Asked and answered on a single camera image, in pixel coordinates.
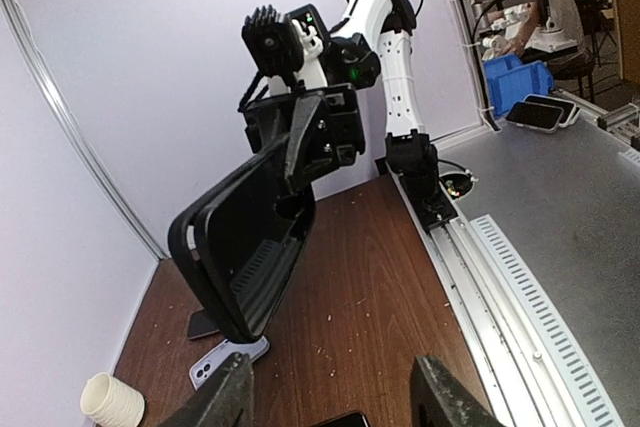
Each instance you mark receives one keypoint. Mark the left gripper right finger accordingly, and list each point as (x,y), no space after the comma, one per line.
(438,399)

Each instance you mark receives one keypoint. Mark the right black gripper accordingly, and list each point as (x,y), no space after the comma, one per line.
(314,132)

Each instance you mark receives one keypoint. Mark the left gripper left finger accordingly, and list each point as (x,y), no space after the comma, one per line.
(225,399)

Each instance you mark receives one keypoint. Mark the lilac silicone phone case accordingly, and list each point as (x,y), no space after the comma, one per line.
(203,369)

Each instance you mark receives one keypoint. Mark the purple smartphone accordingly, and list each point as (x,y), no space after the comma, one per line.
(200,326)

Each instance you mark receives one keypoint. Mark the black phone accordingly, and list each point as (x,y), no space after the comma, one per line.
(250,233)
(349,419)

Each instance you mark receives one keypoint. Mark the black phone case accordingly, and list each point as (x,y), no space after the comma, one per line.
(185,254)

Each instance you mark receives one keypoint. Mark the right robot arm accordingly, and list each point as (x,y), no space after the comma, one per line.
(372,44)

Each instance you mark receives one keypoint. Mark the cream textured mug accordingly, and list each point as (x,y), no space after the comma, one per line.
(109,402)

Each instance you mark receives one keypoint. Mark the blue storage bin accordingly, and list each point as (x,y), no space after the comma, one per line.
(510,81)

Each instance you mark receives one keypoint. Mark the stacked phones on bench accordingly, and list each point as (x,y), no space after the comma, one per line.
(543,113)

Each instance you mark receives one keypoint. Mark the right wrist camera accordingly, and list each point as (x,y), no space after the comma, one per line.
(287,47)

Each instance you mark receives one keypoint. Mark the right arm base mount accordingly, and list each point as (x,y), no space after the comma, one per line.
(435,197)

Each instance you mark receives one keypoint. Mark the right aluminium corner post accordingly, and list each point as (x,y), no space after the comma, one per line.
(67,122)

